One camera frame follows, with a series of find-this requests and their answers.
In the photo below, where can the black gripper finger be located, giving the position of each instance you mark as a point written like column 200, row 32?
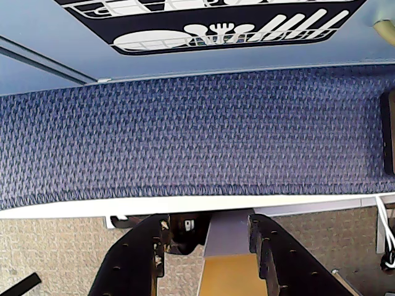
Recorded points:
column 132, row 259
column 287, row 268

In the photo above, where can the gray and yellow table leg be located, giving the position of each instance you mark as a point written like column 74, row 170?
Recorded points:
column 228, row 240

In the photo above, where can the black flat bar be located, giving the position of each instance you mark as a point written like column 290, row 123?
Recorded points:
column 29, row 282

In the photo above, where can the dark rounded panel edge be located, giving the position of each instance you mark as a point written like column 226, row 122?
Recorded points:
column 385, row 132

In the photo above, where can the dishwasher rack decal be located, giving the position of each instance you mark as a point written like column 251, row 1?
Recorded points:
column 154, row 23

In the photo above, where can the white bracket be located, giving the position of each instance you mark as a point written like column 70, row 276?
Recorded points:
column 108, row 222

